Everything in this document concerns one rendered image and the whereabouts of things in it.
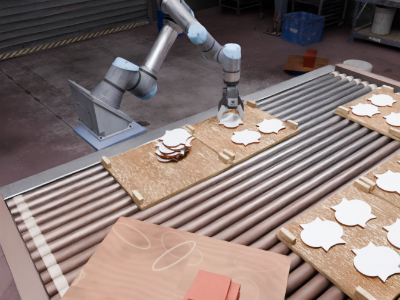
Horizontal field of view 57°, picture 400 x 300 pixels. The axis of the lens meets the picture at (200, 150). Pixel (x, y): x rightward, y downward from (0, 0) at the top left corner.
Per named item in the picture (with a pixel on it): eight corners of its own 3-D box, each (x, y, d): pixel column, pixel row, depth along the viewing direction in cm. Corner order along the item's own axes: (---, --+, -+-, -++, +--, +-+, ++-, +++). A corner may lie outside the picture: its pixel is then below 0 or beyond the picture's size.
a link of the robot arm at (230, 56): (230, 41, 162) (245, 45, 157) (230, 65, 168) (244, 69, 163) (218, 45, 158) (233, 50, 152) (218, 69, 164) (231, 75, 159)
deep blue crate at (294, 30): (279, 39, 577) (282, 15, 557) (297, 34, 596) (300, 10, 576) (304, 47, 542) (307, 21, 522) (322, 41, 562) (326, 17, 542)
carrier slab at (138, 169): (100, 163, 152) (100, 161, 151) (183, 132, 171) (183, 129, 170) (141, 211, 128) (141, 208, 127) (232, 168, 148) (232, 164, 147)
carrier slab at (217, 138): (183, 131, 172) (183, 128, 171) (247, 105, 192) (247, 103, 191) (233, 166, 149) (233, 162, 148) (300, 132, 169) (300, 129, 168)
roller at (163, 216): (41, 280, 111) (37, 269, 108) (393, 98, 206) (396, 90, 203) (47, 291, 107) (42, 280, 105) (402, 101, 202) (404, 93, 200)
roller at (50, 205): (15, 222, 131) (11, 212, 128) (346, 81, 226) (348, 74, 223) (19, 231, 128) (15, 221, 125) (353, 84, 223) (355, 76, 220)
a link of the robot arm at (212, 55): (203, 34, 164) (220, 39, 157) (215, 47, 173) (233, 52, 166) (194, 49, 164) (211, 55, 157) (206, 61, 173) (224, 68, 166)
